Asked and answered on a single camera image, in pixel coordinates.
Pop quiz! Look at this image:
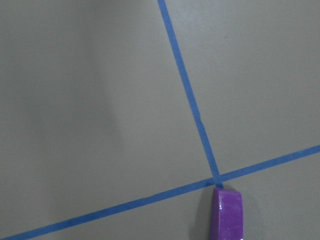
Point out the purple trapezoid block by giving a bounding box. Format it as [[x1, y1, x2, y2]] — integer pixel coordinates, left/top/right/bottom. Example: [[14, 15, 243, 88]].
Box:
[[209, 187, 244, 240]]

